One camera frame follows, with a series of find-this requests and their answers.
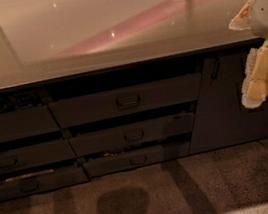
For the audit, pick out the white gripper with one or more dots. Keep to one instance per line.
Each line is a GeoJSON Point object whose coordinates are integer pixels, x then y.
{"type": "Point", "coordinates": [267, 12]}

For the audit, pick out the dark drawer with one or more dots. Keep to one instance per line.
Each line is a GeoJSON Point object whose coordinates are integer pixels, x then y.
{"type": "Point", "coordinates": [35, 155]}
{"type": "Point", "coordinates": [132, 99]}
{"type": "Point", "coordinates": [57, 179]}
{"type": "Point", "coordinates": [130, 134]}
{"type": "Point", "coordinates": [26, 123]}
{"type": "Point", "coordinates": [108, 164]}

